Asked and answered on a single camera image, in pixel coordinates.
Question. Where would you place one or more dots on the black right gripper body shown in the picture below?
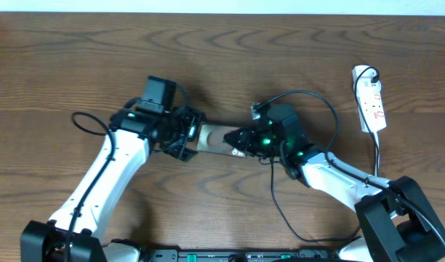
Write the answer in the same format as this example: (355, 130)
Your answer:
(263, 144)

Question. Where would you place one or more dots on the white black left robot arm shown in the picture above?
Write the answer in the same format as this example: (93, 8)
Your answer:
(75, 231)

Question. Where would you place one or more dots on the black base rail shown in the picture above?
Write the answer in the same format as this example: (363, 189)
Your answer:
(169, 255)

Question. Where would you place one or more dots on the white power strip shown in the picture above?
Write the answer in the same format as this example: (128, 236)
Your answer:
(367, 86)

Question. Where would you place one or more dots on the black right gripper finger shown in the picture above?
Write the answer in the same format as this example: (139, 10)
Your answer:
(237, 137)
(241, 152)

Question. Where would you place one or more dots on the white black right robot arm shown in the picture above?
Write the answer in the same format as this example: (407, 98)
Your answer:
(396, 219)

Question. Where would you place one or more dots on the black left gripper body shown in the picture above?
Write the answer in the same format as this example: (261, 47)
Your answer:
(185, 126)

